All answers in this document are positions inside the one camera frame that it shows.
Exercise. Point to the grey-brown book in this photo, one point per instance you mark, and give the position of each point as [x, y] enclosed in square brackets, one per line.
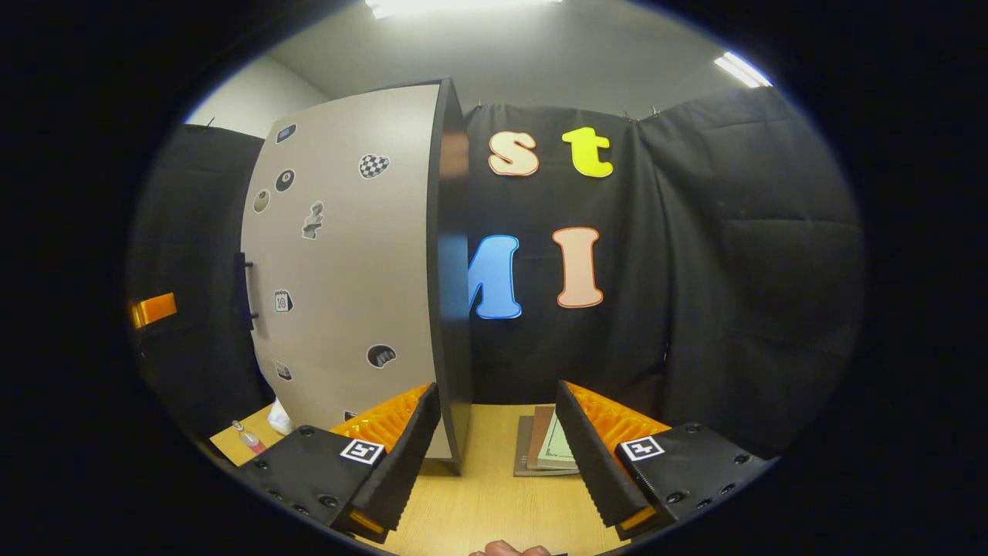
[522, 455]

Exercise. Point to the white plush toy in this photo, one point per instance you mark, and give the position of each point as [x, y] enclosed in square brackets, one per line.
[279, 418]

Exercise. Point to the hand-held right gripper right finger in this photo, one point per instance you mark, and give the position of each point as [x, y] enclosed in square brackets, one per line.
[594, 463]

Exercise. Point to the long ceiling light panel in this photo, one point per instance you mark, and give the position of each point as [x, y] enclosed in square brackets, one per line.
[463, 6]

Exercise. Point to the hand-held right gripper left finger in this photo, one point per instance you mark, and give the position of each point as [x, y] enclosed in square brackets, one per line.
[401, 463]

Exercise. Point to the clear bottle with red label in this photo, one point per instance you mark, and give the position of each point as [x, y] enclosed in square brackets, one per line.
[251, 440]

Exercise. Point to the black backdrop cloth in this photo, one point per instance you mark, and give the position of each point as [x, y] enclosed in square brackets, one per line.
[733, 270]

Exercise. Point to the beige cabinet door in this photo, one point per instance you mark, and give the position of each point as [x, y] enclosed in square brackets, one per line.
[347, 270]

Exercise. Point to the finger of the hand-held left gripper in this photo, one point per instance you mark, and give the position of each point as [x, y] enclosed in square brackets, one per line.
[154, 309]

